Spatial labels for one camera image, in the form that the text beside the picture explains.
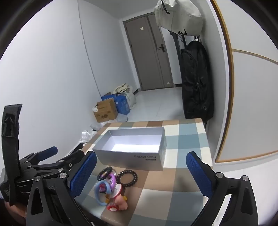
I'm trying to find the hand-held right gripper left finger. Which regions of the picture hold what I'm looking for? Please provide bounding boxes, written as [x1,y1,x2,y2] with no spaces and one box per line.
[26,151,97,226]

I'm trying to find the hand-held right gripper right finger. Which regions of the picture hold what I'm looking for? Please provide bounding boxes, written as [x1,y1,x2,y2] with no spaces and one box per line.
[186,151,259,226]

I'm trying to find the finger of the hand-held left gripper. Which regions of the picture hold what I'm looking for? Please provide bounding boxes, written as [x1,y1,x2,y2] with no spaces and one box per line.
[21,146,59,167]
[29,150,85,176]

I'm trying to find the black beaded bracelet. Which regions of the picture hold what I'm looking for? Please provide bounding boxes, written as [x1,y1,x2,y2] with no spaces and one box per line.
[97,166,113,181]

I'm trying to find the light blue ring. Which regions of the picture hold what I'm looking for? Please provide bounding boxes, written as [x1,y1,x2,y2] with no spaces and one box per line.
[94,180,113,207]

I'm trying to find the purple spiral hair tie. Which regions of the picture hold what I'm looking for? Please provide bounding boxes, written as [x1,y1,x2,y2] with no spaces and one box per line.
[104,171,118,192]

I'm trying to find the red-rimmed pin badge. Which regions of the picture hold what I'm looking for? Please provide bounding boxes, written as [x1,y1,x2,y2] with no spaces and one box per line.
[109,184,123,199]

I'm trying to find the pink pig toy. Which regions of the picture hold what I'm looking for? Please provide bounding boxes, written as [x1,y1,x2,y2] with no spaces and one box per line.
[114,194,128,211]

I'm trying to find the silver cardboard box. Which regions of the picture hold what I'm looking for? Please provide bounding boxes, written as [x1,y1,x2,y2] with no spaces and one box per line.
[92,127,167,171]

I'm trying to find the black spiral hair tie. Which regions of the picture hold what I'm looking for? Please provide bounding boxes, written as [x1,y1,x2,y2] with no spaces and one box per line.
[116,170,138,187]

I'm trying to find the person's left hand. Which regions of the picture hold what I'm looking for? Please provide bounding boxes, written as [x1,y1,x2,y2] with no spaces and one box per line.
[4,200,27,226]

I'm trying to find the crumpled clear plastic bags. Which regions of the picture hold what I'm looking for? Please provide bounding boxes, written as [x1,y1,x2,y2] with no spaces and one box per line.
[79,122,105,150]

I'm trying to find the checked tablecloth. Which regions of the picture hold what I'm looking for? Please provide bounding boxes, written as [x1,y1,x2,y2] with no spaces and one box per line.
[81,118,214,226]

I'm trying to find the brown cardboard box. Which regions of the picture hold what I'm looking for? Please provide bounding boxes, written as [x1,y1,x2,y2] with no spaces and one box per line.
[94,99,119,123]

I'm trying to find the blue cardboard box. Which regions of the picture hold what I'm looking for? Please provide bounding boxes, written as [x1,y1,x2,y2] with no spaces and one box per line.
[101,92,131,115]

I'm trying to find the white sack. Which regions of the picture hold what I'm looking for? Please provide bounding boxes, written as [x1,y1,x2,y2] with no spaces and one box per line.
[124,87,137,108]

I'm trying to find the black backpack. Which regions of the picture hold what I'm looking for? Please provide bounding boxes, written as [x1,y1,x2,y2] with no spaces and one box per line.
[180,41,214,121]

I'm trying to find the grey-brown door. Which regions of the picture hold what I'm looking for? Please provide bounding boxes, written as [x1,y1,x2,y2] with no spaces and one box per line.
[123,12,175,91]

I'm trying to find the light grey bag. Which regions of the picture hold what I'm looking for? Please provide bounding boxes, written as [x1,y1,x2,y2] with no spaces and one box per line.
[154,0,203,35]

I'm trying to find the wood-trimmed wall panel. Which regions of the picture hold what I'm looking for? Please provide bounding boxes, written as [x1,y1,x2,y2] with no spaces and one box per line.
[212,0,278,163]

